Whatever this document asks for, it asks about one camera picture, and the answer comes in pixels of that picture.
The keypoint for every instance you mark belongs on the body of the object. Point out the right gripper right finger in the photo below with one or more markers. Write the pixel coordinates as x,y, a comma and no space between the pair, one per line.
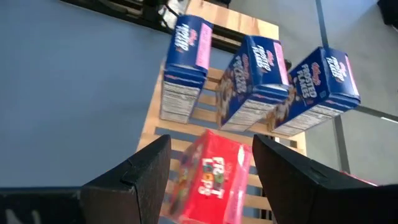
304,193

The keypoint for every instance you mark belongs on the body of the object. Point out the Froot Loops cereal box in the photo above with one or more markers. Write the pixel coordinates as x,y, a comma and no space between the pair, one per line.
211,186

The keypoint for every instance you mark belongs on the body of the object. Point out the wooden slatted shelf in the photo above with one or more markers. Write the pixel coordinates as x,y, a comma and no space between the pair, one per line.
186,128

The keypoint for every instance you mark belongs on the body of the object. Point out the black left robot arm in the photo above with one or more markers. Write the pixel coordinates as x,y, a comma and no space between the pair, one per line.
152,12

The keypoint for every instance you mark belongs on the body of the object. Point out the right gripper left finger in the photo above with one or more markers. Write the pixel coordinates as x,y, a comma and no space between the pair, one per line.
136,193

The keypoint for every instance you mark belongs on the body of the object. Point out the Frosted Flakes cereal box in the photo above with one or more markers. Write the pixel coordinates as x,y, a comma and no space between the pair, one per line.
255,71
186,46
317,84

